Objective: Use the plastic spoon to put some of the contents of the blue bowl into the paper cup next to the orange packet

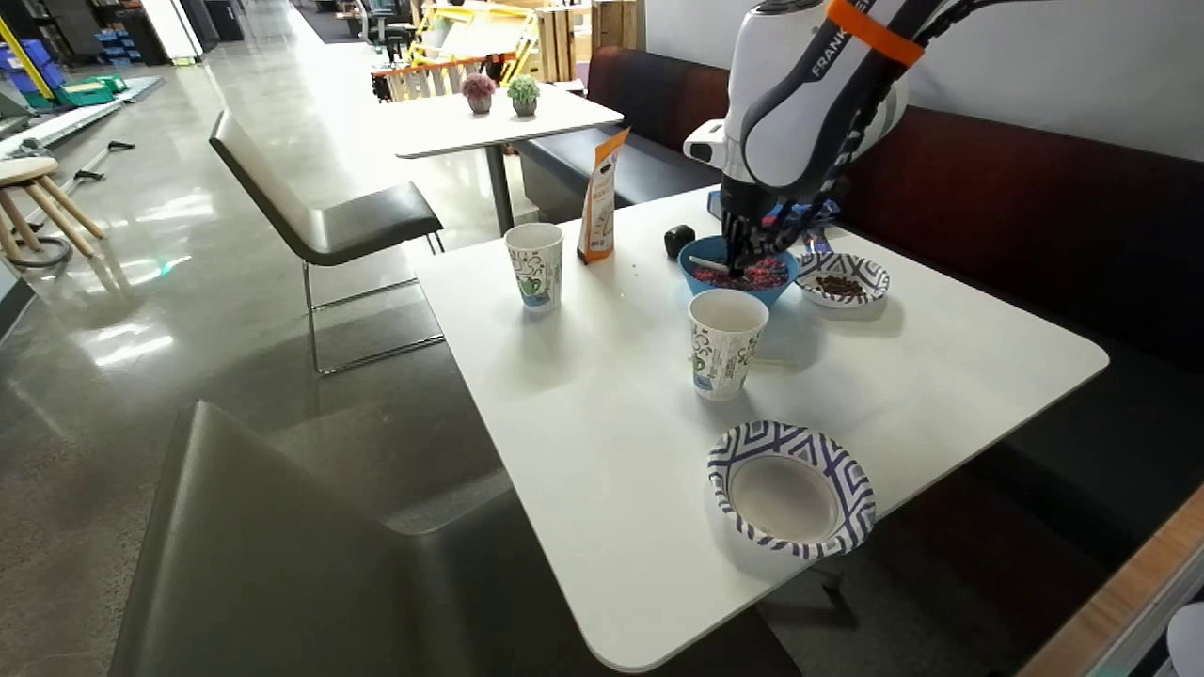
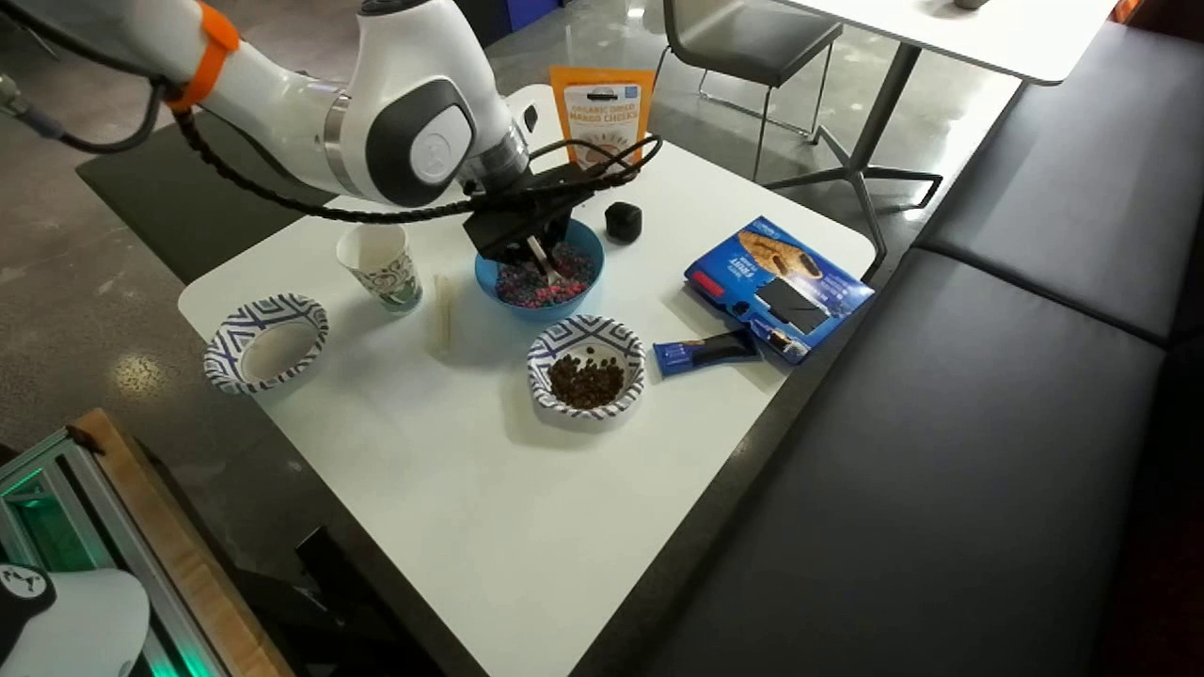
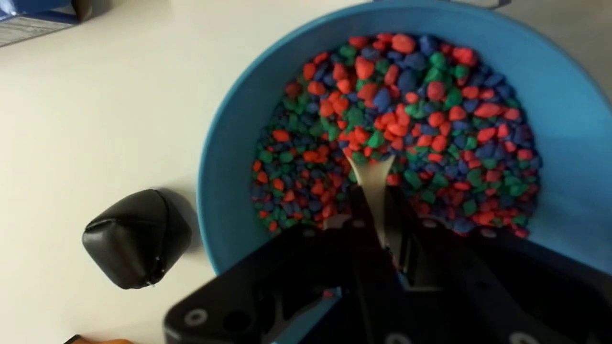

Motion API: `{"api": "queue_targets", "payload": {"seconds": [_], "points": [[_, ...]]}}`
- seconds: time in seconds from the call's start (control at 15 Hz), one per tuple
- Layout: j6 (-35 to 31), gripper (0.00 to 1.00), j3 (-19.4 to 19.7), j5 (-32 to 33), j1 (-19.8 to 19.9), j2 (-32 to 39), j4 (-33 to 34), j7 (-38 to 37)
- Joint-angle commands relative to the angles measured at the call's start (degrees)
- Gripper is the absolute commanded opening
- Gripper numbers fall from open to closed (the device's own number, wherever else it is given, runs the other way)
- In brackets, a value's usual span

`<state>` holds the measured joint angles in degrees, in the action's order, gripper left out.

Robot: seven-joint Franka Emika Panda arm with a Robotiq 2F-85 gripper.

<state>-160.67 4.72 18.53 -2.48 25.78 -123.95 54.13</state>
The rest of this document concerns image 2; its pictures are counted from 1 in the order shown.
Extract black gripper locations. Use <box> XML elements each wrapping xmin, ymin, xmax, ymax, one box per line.
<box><xmin>463</xmin><ymin>167</ymin><xmax>597</xmax><ymax>287</ymax></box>

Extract red green blue pebbles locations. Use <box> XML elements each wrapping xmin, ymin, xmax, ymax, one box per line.
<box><xmin>492</xmin><ymin>243</ymin><xmax>595</xmax><ymax>312</ymax></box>

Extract blue plastic bowl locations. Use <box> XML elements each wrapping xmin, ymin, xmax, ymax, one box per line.
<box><xmin>469</xmin><ymin>219</ymin><xmax>610</xmax><ymax>328</ymax></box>

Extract patterned paper bowl brown contents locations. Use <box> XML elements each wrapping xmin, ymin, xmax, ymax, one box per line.
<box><xmin>523</xmin><ymin>312</ymin><xmax>651</xmax><ymax>429</ymax></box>

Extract printed paper cup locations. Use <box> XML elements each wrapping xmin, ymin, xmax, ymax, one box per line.
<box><xmin>330</xmin><ymin>222</ymin><xmax>425</xmax><ymax>312</ymax></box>

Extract small black round object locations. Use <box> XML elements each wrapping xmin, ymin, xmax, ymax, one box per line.
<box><xmin>602</xmin><ymin>199</ymin><xmax>651</xmax><ymax>247</ymax></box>

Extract brown food pieces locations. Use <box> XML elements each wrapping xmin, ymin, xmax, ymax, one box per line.
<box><xmin>546</xmin><ymin>350</ymin><xmax>627</xmax><ymax>412</ymax></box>

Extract orange snack pouch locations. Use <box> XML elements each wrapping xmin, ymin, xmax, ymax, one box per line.
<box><xmin>546</xmin><ymin>64</ymin><xmax>657</xmax><ymax>174</ymax></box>

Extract blue snack bar wrapper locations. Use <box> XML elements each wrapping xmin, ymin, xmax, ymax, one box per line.
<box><xmin>651</xmin><ymin>328</ymin><xmax>763</xmax><ymax>380</ymax></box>

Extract blue cardboard box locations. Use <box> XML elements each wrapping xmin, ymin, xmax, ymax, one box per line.
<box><xmin>682</xmin><ymin>213</ymin><xmax>876</xmax><ymax>368</ymax></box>

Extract black seat metal chair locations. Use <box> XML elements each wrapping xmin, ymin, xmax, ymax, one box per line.
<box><xmin>657</xmin><ymin>0</ymin><xmax>846</xmax><ymax>180</ymax></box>

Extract black upholstered sofa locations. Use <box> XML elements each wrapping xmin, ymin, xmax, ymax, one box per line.
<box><xmin>651</xmin><ymin>14</ymin><xmax>1204</xmax><ymax>677</ymax></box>

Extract white side table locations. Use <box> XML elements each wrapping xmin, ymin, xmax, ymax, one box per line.
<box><xmin>763</xmin><ymin>0</ymin><xmax>1121</xmax><ymax>257</ymax></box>

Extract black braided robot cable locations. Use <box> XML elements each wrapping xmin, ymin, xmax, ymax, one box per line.
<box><xmin>0</xmin><ymin>71</ymin><xmax>671</xmax><ymax>233</ymax></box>

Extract orange arm strap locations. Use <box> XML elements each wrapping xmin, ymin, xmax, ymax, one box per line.
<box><xmin>166</xmin><ymin>0</ymin><xmax>246</xmax><ymax>115</ymax></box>

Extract wooden frame beam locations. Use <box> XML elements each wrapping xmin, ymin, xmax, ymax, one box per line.
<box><xmin>69</xmin><ymin>405</ymin><xmax>295</xmax><ymax>677</ymax></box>

